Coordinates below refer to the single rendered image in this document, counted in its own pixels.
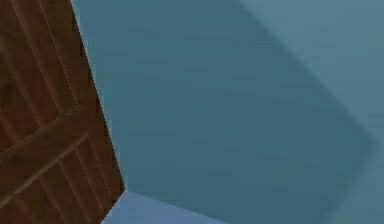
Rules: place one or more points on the brown wooden room door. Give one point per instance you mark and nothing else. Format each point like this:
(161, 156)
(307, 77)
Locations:
(46, 126)

